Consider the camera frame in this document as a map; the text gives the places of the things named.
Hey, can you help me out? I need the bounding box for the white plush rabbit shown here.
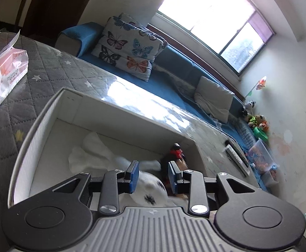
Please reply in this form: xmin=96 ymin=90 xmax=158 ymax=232
xmin=68 ymin=132 xmax=188 ymax=208

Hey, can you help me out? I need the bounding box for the window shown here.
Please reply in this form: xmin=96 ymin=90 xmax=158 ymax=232
xmin=151 ymin=0 xmax=274 ymax=77

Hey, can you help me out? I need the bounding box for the black remote control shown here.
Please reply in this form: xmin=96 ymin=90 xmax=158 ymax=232
xmin=225 ymin=139 xmax=249 ymax=167

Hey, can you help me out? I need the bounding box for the grey star quilted tablecloth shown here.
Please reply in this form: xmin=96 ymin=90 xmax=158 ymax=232
xmin=0 ymin=31 xmax=264 ymax=252

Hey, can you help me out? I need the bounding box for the girl doll red dress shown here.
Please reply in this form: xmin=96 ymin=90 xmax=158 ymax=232
xmin=160 ymin=143 xmax=188 ymax=199

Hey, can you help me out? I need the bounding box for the dark wooden door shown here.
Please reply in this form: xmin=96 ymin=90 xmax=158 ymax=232
xmin=22 ymin=0 xmax=89 ymax=46

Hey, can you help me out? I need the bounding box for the brown plush toy group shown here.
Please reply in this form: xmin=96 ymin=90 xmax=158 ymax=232
xmin=247 ymin=114 xmax=269 ymax=133

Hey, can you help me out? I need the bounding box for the tissue pack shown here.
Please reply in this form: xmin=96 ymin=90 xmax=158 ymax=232
xmin=0 ymin=33 xmax=28 ymax=105

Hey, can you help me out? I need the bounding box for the black white plush toy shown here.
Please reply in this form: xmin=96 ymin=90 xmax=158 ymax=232
xmin=242 ymin=100 xmax=256 ymax=116

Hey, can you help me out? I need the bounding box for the grey remote control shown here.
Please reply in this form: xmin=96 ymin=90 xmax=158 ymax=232
xmin=225 ymin=144 xmax=250 ymax=176

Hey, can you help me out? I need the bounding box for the small clear container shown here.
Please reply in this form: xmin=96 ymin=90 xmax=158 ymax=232
xmin=261 ymin=168 xmax=279 ymax=188

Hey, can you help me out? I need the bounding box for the butterfly print pillow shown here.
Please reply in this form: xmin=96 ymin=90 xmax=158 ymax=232
xmin=91 ymin=13 xmax=168 ymax=82

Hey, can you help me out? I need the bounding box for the green toy tub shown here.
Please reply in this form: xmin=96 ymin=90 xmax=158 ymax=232
xmin=253 ymin=127 xmax=268 ymax=142

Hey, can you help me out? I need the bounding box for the clear plastic toy bin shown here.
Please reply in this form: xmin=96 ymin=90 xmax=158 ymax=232
xmin=248 ymin=139 xmax=275 ymax=175

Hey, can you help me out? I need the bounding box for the grey cardboard box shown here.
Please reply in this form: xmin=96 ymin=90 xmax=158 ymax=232
xmin=8 ymin=89 xmax=206 ymax=208

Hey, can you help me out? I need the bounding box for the orange pinwheel flower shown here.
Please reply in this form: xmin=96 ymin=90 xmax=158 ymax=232
xmin=246 ymin=76 xmax=267 ymax=97

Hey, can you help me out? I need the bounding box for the grey plain pillow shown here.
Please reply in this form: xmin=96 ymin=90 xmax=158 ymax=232
xmin=194 ymin=76 xmax=235 ymax=123

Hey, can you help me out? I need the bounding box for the blue sofa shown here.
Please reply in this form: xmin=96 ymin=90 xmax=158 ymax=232
xmin=55 ymin=22 xmax=257 ymax=152

